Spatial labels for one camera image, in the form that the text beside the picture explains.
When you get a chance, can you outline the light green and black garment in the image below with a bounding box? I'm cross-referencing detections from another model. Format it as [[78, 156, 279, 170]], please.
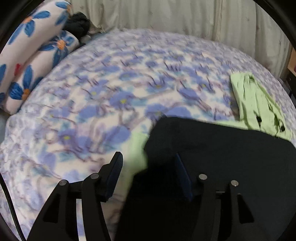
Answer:
[[115, 73, 295, 240]]

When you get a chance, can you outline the purple cat print blanket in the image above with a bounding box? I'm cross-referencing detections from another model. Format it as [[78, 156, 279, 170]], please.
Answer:
[[1, 29, 295, 236]]

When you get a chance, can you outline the wooden side shelf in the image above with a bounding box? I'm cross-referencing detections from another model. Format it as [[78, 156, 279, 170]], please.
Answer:
[[285, 46, 296, 98]]

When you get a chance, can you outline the lower blue flower pillow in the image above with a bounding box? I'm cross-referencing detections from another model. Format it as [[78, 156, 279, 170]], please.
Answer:
[[1, 30, 79, 115]]

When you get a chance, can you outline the blue flower pillow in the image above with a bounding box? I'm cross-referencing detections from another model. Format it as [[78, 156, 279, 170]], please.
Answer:
[[1, 30, 79, 115], [1, 1, 71, 93]]

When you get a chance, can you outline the cream patterned curtain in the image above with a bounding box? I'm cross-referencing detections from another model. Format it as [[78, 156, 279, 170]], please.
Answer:
[[71, 0, 292, 78]]

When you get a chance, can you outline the black fuzzy item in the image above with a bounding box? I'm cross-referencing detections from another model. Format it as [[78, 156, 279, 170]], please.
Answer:
[[63, 12, 90, 42]]

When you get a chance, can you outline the upper blue flower pillow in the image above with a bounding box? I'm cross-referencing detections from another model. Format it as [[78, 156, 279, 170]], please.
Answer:
[[1, 1, 71, 93]]

